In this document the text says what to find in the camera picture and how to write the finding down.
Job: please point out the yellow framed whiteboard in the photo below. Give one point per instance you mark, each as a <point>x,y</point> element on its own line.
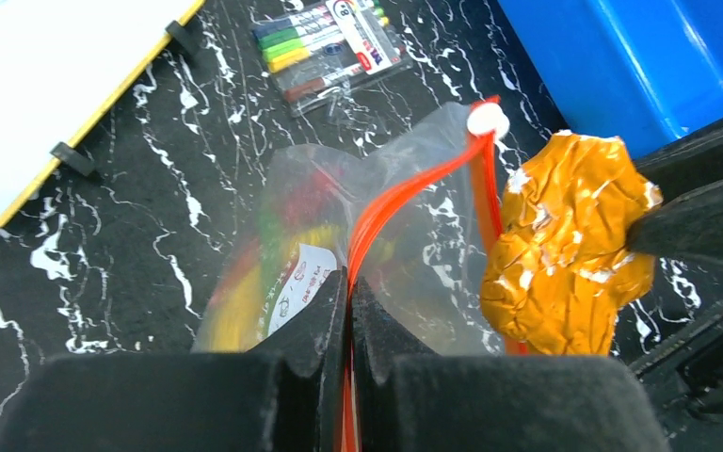
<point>63,64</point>

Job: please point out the green vegetable toy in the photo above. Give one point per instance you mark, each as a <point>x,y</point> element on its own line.
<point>268,231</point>

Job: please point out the yellow banana toy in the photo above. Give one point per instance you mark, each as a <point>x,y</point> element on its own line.
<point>266,287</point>

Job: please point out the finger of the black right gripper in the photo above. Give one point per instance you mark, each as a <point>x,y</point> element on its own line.
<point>689,227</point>
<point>687,163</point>

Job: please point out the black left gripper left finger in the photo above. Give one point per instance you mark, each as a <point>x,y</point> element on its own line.
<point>285,394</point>

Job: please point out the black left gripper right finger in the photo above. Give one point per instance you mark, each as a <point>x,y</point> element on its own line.
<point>414,399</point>

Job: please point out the clear zip top bag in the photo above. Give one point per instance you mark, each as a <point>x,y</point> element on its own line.
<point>416,220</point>

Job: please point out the marker pen pack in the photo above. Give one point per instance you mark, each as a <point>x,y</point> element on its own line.
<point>329,50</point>

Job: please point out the orange crinkled food toy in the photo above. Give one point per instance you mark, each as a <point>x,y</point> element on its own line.
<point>562,270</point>

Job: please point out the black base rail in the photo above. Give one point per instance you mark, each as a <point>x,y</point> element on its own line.
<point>683,377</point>

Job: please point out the blue plastic bin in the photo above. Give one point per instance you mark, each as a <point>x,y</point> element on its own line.
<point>649,72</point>

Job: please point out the red chili pepper toy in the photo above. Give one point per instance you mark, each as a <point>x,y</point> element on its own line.
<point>295,206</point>

